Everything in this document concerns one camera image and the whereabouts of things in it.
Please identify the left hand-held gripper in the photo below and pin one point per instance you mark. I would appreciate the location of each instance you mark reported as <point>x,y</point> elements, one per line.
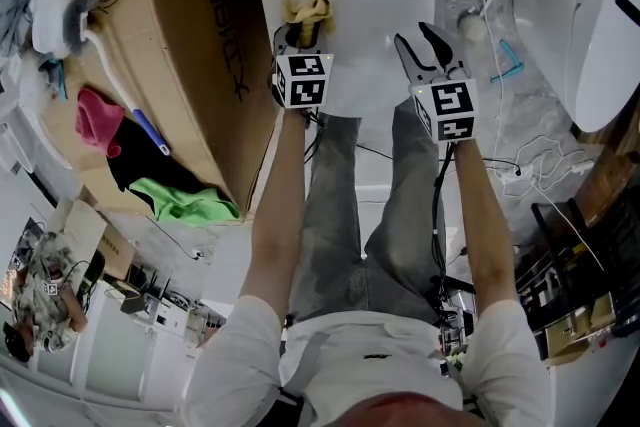
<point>302,80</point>

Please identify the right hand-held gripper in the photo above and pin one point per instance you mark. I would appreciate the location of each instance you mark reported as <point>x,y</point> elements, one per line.
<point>447,107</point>

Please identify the yellow cloth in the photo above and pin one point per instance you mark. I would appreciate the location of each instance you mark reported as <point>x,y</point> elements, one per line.
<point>310,12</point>

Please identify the person's right forearm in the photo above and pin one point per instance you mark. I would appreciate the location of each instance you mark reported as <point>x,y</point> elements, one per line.
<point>487,235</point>

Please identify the person's left forearm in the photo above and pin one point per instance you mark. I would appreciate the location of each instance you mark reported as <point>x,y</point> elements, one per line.
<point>272,225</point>

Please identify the white smart toilet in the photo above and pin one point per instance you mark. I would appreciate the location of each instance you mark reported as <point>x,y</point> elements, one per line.
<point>565,40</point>

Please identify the teal plastic tool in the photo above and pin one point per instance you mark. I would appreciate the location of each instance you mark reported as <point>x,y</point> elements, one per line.
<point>512,65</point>

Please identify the large cardboard box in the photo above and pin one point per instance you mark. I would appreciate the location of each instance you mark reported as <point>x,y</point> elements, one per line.
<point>175,65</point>

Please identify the white power adapter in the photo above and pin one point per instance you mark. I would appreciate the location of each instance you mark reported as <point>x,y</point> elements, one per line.
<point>582,167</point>

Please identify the person's grey trousers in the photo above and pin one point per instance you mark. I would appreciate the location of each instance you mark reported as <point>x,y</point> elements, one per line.
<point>335,225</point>

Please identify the black cloth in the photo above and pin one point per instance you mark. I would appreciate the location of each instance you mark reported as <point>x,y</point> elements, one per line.
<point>145,165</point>

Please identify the green cloth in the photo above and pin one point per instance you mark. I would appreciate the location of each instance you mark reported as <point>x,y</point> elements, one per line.
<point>185,205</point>

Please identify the pink cloth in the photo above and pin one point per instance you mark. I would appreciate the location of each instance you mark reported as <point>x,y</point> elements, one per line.
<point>97,117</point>

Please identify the black battery box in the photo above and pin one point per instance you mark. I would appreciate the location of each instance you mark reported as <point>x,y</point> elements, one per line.
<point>457,315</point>

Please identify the black equipment rack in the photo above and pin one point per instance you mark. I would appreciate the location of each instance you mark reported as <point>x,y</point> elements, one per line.
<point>575,275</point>

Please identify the grey cloth pile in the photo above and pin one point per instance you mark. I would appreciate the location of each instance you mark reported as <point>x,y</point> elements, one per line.
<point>17,10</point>

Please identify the person's white shirt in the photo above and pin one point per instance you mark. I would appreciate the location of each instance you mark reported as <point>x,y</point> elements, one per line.
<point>400,350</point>

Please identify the black router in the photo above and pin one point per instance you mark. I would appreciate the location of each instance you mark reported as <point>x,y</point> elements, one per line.
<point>145,300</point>

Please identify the person's face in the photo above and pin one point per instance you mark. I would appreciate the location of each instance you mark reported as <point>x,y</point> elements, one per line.
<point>410,410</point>

